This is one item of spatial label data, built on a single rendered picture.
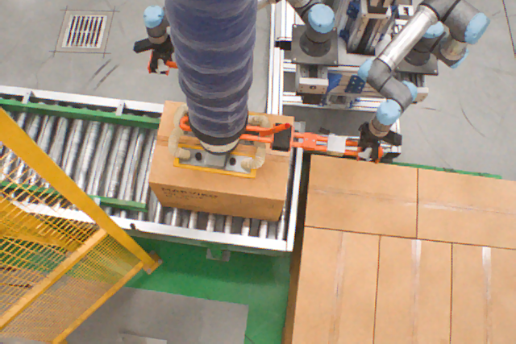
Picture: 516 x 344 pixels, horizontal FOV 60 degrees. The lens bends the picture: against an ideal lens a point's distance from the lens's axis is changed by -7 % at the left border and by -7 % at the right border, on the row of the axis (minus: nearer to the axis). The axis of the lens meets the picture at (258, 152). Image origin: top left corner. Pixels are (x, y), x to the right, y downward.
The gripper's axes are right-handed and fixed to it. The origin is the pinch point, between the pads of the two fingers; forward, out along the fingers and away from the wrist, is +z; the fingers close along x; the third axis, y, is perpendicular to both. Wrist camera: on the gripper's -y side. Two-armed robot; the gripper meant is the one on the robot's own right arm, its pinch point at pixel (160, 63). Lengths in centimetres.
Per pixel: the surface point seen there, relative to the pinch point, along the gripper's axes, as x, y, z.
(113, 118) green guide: -4, -33, 55
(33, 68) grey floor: 55, -125, 119
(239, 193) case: -45, 40, 24
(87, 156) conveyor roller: -25, -45, 64
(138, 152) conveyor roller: -18, -17, 64
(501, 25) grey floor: 152, 228, 119
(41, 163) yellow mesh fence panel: -69, -8, -61
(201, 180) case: -41, 24, 24
